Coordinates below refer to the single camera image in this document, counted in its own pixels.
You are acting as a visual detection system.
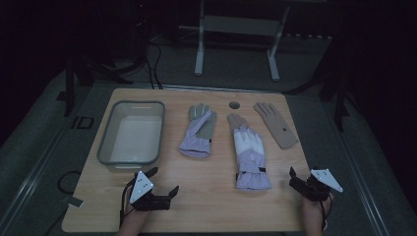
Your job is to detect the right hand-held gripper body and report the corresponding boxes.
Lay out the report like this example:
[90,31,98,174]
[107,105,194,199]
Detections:
[299,168,344,203]

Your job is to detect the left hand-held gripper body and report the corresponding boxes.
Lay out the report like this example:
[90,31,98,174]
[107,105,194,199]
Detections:
[129,170,172,212]

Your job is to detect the grey plastic basin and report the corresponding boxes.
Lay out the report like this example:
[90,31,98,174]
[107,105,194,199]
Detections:
[96,99,166,172]

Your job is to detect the purple and white ski glove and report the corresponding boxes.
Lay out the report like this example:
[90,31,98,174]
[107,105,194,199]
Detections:
[232,126,272,192]

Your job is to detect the tan knit glove with dark dot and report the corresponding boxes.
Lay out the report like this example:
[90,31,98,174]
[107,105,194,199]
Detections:
[253,101,300,150]

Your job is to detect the purple glove with grey palm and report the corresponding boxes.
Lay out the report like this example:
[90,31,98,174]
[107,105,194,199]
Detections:
[178,102,218,159]

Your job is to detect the person's left hand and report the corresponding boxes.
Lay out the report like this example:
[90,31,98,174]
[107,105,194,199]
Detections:
[125,200,150,219]

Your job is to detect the person's right hand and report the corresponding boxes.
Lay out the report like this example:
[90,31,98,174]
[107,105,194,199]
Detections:
[301,192,335,218]

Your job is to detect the grey tape strip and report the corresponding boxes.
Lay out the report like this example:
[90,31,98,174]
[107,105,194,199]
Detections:
[61,195,85,209]

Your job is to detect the dark stand legs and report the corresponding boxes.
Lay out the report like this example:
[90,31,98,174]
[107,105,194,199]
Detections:
[284,62,351,133]

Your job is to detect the black stand legs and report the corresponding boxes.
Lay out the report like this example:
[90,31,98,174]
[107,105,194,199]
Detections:
[63,48,134,118]

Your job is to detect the power strip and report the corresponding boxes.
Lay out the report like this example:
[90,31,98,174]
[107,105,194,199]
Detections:
[284,31,332,42]

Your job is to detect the left hand-held gripper cable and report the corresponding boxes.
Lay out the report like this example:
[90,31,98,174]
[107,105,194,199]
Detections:
[118,181,136,228]

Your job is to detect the hand-held gripper cable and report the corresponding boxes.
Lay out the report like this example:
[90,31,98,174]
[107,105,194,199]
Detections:
[319,196,334,231]
[118,181,136,228]

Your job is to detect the right hand-held gripper cable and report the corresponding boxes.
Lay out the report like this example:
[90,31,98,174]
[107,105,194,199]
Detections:
[319,196,334,231]

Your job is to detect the black floor cables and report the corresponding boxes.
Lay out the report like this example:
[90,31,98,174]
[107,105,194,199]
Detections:
[143,41,164,90]

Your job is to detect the white metal stand frame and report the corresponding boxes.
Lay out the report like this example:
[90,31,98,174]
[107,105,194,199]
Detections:
[194,0,292,83]

